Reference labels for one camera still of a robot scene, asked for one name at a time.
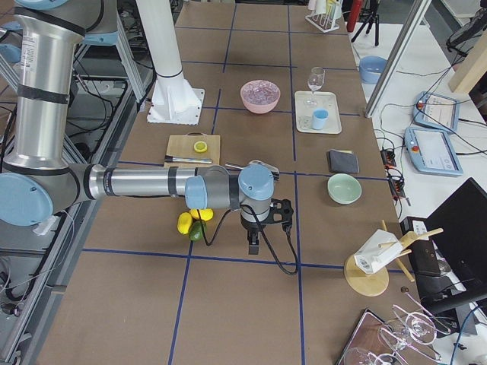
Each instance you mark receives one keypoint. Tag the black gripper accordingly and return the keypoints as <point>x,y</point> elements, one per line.
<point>251,228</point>

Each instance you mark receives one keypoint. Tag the grey folded cloth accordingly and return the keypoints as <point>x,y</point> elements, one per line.
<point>342,162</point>

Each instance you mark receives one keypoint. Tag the white bear tray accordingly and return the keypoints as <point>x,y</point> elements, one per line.
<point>325,100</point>

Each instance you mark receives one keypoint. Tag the pile of clear ice cubes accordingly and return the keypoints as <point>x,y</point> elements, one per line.
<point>260,92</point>

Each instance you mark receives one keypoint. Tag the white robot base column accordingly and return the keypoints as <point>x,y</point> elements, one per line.
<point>173,101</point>

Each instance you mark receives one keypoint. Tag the green bowl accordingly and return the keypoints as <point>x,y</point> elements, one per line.
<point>344,189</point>

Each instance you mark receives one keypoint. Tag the wine glasses on tray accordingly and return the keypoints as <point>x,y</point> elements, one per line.
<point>407,337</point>

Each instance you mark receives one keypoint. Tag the green lime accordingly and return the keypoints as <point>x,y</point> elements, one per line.
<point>197,231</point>

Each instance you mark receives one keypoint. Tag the red fire extinguisher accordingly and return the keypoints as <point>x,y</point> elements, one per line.
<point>353,15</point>

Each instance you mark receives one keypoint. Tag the yellow lemon left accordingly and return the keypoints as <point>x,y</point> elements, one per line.
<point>184,223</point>

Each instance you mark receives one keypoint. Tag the wooden cup stand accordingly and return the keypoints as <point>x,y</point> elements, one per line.
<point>375,284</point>

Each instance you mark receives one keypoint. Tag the blue plastic cup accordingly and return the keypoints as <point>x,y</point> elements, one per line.
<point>319,118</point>

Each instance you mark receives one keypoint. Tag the white cup rack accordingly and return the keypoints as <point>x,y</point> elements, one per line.
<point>324,14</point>

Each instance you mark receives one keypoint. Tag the wooden cutting board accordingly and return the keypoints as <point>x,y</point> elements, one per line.
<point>182,146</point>

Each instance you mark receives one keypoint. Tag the pink bowl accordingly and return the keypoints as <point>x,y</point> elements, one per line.
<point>259,108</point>

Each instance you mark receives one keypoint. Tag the yellow lemon upper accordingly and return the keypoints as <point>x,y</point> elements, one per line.
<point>202,214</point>

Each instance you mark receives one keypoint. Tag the white carton on stand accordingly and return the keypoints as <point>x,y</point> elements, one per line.
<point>378,251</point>

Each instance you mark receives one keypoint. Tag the clear wine glass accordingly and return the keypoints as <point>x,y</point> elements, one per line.
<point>315,81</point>

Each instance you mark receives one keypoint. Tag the black tripod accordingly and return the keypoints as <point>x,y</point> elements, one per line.
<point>370,18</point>

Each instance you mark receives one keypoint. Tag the half lemon slice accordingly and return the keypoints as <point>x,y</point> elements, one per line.
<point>200,147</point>

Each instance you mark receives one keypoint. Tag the teach pendant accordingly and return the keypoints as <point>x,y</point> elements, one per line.
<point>431,152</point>
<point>436,111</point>

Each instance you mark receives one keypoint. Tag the yellow lemon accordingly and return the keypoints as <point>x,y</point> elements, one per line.
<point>202,214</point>
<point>184,223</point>

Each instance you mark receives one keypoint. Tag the aluminium frame post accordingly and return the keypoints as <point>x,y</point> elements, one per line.
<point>413,20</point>

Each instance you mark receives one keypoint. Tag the upper teach pendant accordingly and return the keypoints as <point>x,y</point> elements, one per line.
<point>436,111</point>

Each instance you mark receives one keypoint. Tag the blue bowl off table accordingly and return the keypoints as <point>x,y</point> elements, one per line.
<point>371,68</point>

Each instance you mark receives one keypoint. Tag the lower teach pendant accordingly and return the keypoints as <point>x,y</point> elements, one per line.
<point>431,152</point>

